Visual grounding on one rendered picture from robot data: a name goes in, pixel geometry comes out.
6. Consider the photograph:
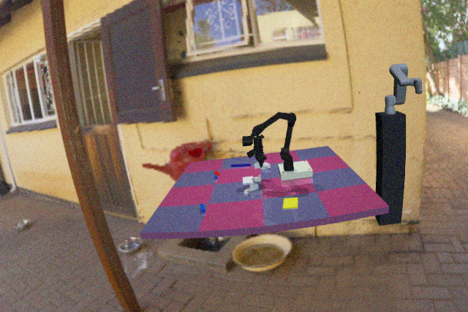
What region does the yellow flat rectangular plate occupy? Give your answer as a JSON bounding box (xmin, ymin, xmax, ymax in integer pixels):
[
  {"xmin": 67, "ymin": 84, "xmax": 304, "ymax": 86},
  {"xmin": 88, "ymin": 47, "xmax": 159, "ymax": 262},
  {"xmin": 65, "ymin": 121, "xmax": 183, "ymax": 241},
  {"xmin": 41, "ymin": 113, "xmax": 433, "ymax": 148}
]
[{"xmin": 283, "ymin": 197, "xmax": 298, "ymax": 209}]

